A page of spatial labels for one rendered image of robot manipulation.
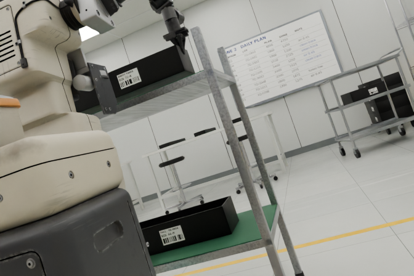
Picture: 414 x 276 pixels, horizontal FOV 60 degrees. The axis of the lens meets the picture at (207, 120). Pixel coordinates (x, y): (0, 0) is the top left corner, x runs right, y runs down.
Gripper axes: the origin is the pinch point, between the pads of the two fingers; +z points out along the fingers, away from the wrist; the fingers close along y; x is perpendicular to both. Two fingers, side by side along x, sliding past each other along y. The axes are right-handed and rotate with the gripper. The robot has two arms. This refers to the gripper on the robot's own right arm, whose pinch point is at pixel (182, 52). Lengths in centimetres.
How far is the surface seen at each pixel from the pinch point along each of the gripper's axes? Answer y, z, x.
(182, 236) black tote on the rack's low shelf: 22, 70, 14
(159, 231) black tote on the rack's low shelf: 31, 66, 14
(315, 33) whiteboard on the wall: -111, -52, -458
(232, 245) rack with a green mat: 0, 74, 28
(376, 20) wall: -201, -36, -458
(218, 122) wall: 88, 28, -462
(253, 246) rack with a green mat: -7, 76, 29
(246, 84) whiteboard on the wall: 21, -16, -460
